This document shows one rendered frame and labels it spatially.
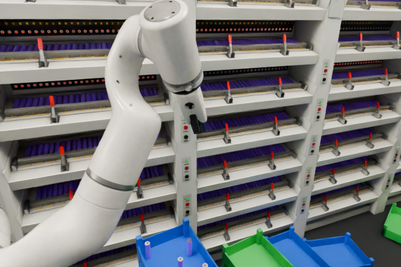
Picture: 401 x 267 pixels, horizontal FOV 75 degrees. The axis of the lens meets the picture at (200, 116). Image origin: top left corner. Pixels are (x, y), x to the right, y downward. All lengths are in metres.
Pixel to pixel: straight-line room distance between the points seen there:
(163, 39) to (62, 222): 0.33
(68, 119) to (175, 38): 0.69
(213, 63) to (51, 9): 0.57
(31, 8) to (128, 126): 0.62
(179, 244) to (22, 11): 0.93
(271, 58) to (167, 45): 0.79
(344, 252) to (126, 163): 1.61
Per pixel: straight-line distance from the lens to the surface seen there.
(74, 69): 0.98
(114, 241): 1.33
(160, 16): 0.44
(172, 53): 0.45
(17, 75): 1.01
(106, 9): 0.96
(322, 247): 1.87
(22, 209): 1.27
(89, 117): 1.04
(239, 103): 1.15
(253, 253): 1.28
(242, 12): 1.10
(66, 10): 0.97
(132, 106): 0.45
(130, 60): 0.53
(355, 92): 1.59
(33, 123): 1.07
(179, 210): 1.29
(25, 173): 1.16
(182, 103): 0.54
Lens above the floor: 1.26
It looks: 20 degrees down
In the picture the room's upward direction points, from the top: straight up
